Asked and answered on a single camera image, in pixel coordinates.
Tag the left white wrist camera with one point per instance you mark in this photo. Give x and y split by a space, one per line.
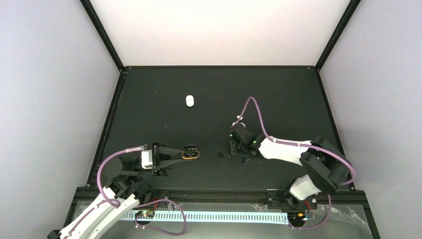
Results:
147 159

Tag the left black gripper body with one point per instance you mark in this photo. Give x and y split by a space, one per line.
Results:
157 157

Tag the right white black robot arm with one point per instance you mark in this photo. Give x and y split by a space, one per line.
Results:
326 169

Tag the black mounting rail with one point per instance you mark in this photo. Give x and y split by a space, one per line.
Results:
274 199

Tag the right black corner post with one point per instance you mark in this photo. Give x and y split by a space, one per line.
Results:
339 29

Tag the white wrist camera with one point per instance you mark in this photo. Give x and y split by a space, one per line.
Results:
238 125
147 159

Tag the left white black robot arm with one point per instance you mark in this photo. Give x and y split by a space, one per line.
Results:
122 189

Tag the left black corner post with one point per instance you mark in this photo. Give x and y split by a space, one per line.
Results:
101 31

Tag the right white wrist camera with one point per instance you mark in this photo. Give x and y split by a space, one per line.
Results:
238 125

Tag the white closed earbud case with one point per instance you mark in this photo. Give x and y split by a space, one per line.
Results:
190 101

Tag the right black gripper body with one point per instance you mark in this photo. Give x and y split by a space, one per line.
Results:
236 150

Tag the black corner post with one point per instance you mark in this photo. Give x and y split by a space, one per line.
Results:
101 31
339 29

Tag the black gold charging case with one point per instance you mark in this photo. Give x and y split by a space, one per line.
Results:
190 152

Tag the white slotted cable duct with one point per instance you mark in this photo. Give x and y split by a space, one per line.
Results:
208 217

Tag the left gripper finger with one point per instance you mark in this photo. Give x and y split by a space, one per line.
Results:
169 152
165 164

